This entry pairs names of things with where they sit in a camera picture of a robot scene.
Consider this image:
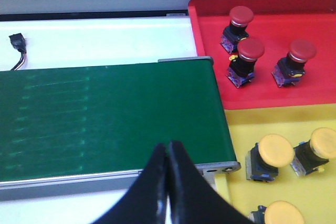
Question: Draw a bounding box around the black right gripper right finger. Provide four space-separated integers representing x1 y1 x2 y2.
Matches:
168 141 252 224

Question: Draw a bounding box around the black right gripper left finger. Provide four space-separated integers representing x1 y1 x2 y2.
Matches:
94 144 167 223

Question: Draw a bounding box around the yellow mushroom push button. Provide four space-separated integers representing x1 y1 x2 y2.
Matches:
245 134 295 183

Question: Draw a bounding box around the red push button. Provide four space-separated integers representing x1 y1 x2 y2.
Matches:
226 38 265 88
220 6 254 54
272 39 317 88

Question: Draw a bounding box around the green conveyor belt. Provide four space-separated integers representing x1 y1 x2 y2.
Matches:
1 57 240 201

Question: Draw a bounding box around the yellow plastic tray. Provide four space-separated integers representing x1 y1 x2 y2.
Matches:
215 104 335 223

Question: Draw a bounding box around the red plastic tray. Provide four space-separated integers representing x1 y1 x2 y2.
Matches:
188 0 335 109

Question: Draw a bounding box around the small black clip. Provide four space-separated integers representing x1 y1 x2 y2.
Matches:
9 33 26 53

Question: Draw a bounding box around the thin multicolour sensor cable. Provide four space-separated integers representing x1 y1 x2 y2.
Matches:
10 50 27 71

